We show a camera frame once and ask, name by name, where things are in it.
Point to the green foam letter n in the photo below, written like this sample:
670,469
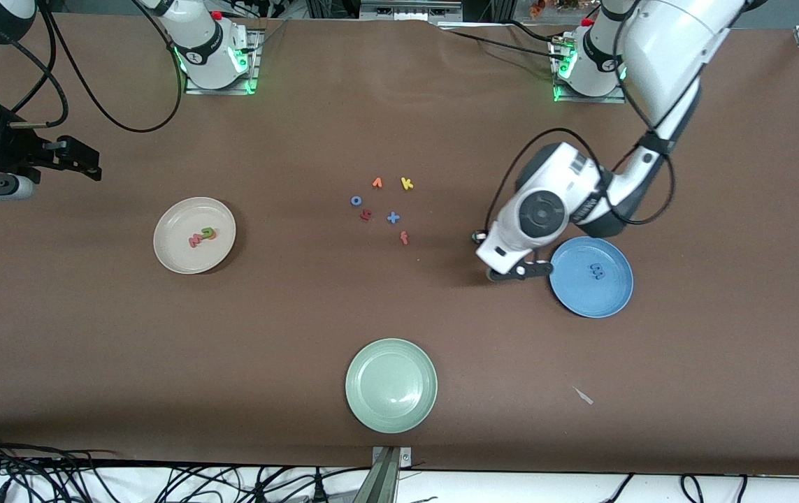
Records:
205,231

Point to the orange background object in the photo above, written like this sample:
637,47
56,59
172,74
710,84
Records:
539,7

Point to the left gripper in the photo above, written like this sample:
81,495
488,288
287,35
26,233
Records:
474,237

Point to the beige brown round plate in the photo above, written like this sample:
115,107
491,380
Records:
175,251

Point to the grey metal equipment box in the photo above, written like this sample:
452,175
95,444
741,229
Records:
406,10

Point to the aluminium frame post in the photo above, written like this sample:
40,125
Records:
386,482

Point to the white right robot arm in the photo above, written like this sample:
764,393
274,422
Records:
200,42

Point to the blue round plate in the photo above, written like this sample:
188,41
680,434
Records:
591,300

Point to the pink foam letter w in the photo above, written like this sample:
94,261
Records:
193,242

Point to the small white paper scrap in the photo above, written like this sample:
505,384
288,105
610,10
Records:
583,395

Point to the green round plate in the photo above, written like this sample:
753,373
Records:
391,385

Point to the blue foam letter m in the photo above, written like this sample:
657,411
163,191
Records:
595,271

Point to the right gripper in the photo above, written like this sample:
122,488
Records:
10,155

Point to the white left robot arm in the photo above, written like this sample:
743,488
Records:
665,42

